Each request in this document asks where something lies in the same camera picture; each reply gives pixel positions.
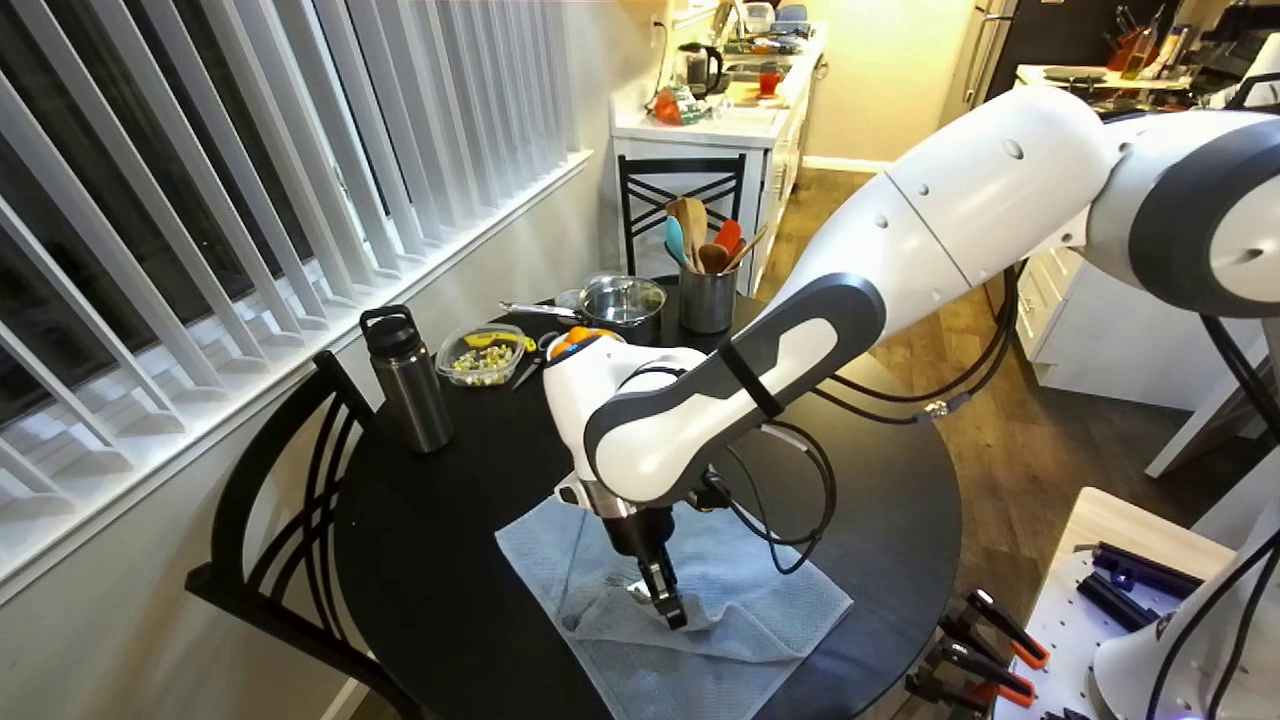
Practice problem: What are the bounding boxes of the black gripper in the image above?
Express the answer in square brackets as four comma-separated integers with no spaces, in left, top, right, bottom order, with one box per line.
[593,494,697,636]

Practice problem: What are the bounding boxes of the light blue towel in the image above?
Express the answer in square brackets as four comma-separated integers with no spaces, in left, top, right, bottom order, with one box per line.
[492,489,860,720]

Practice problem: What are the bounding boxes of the white bowl of oranges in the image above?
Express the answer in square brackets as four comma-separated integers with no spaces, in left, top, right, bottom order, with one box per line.
[538,323,593,370]

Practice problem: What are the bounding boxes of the steel utensil holder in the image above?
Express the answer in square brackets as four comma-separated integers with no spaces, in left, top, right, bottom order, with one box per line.
[675,268,741,339]

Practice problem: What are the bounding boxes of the bowl of green food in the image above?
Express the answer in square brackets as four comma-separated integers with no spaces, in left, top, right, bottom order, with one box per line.
[436,321,542,398]

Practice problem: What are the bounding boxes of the steel pot with lid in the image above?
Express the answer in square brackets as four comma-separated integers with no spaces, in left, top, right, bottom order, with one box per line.
[505,272,672,335]

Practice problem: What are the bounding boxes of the black clamp orange tips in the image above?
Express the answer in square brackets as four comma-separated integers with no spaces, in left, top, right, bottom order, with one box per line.
[902,664,1005,720]
[958,584,1054,673]
[930,610,1043,708]

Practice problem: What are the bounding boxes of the yellow banana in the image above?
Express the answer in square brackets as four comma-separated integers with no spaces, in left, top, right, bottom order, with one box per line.
[460,327,542,360]

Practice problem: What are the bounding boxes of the dark steel water bottle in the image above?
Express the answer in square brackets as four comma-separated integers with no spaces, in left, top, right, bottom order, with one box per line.
[357,305,460,460]

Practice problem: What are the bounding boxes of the teal silicone spatula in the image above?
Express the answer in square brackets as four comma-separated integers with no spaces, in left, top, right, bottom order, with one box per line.
[661,211,697,280]

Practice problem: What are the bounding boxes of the red spatula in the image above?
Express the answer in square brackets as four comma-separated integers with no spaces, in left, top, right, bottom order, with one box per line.
[697,218,748,280]

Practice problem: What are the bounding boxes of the wooden spatula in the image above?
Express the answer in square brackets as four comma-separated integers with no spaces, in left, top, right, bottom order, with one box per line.
[667,194,717,280]

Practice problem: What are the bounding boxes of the wooden base board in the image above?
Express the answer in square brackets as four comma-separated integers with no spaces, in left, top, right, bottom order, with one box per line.
[992,486,1249,720]

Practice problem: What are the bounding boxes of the black wooden chair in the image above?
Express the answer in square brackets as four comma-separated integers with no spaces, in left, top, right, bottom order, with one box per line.
[184,347,419,720]

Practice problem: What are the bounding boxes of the white window sill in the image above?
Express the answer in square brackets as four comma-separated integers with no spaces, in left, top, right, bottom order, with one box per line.
[0,146,601,610]

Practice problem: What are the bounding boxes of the black and purple clamp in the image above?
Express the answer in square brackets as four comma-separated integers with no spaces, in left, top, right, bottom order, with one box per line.
[1071,573,1159,636]
[1071,537,1203,602]

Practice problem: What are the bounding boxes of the white kitchen counter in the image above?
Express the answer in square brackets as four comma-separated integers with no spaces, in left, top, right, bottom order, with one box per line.
[608,37,825,301]

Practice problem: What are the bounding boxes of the black electric kettle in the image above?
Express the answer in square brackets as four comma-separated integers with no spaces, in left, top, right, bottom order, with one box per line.
[675,37,730,100]

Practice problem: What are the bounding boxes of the white cabinet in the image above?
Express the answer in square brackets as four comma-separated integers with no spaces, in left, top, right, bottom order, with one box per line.
[1010,246,1271,413]

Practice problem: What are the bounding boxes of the white vertical window blinds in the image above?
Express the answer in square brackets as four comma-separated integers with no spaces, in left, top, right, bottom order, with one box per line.
[0,0,585,537]

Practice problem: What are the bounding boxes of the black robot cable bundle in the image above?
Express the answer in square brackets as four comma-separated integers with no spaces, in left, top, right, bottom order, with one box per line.
[720,259,1032,579]

